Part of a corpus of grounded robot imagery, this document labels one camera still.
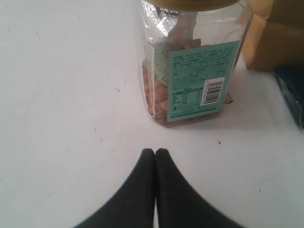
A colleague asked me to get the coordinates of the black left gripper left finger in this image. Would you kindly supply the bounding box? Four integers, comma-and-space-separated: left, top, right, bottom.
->
76, 149, 156, 228

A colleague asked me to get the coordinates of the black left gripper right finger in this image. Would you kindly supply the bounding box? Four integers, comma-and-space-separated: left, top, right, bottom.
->
155, 148, 240, 228

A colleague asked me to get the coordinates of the clear nut jar gold lid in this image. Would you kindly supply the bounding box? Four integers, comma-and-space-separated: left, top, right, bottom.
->
134, 0, 253, 127

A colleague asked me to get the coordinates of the brown paper bag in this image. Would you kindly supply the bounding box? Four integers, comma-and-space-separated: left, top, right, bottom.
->
242, 0, 304, 71

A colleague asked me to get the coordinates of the clear plastic scrap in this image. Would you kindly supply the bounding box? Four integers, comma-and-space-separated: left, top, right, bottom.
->
224, 92, 233, 105

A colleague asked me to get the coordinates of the spaghetti packet dark blue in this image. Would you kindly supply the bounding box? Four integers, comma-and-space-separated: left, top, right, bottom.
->
273, 66, 304, 129

